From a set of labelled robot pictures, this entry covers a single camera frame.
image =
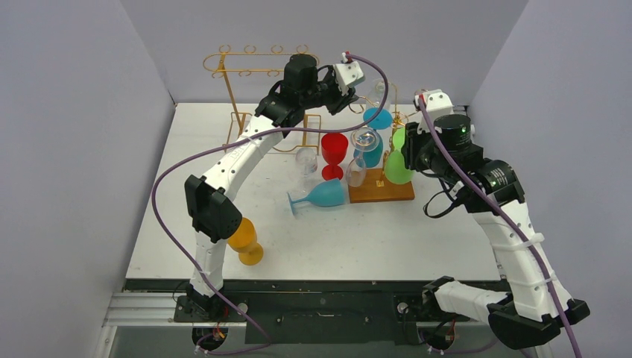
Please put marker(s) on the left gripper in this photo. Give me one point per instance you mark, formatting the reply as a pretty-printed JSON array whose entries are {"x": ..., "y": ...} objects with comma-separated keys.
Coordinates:
[{"x": 340, "y": 101}]

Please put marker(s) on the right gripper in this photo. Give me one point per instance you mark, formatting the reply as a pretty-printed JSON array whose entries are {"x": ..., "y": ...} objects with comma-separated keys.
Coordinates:
[{"x": 412, "y": 148}]

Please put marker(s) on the green plastic goblet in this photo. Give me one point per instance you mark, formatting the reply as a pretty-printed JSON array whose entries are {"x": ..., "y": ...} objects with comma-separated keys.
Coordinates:
[{"x": 394, "y": 169}]

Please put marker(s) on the clear patterned wine glass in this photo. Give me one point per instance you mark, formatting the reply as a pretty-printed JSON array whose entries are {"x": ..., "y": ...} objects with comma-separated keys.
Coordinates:
[{"x": 380, "y": 94}]

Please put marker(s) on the small clear front wine glass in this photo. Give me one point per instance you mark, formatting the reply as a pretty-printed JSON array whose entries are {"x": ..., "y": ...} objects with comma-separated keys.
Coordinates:
[{"x": 359, "y": 158}]

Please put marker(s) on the blue plastic goblet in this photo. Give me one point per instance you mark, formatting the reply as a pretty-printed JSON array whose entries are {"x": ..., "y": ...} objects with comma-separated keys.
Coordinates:
[
  {"x": 382, "y": 121},
  {"x": 329, "y": 193}
]

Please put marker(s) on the gold hook rack wooden base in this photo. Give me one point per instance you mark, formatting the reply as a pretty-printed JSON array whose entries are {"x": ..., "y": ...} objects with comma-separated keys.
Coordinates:
[{"x": 376, "y": 187}]

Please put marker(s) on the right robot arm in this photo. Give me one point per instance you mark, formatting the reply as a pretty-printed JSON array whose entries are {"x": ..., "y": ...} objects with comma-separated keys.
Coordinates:
[{"x": 493, "y": 308}]

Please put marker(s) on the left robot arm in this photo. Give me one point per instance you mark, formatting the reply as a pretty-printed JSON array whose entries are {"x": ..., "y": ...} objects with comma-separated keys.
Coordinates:
[{"x": 210, "y": 197}]

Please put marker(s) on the red plastic goblet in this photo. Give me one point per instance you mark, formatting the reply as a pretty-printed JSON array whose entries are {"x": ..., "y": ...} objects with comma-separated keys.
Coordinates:
[{"x": 334, "y": 150}]

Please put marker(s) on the clear glass near red goblet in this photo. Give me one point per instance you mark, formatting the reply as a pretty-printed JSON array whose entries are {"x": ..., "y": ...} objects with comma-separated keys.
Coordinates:
[{"x": 306, "y": 163}]

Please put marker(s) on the orange plastic goblet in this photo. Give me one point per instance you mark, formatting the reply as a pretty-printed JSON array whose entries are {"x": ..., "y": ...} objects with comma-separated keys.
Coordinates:
[{"x": 245, "y": 242}]

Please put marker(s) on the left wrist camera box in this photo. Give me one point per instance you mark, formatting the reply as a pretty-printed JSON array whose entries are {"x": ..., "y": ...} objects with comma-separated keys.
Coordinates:
[{"x": 348, "y": 73}]

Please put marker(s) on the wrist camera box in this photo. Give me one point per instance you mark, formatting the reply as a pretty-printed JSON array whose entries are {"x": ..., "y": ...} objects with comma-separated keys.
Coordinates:
[
  {"x": 348, "y": 73},
  {"x": 436, "y": 102}
]

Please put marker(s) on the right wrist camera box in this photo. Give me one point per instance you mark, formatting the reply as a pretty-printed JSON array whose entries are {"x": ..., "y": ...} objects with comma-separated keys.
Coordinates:
[{"x": 436, "y": 102}]

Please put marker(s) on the aluminium table frame rail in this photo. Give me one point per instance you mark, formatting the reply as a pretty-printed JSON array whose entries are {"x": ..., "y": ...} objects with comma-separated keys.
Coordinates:
[{"x": 503, "y": 216}]

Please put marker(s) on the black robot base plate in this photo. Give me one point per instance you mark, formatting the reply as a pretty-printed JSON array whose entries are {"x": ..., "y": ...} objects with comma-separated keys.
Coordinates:
[{"x": 311, "y": 312}]

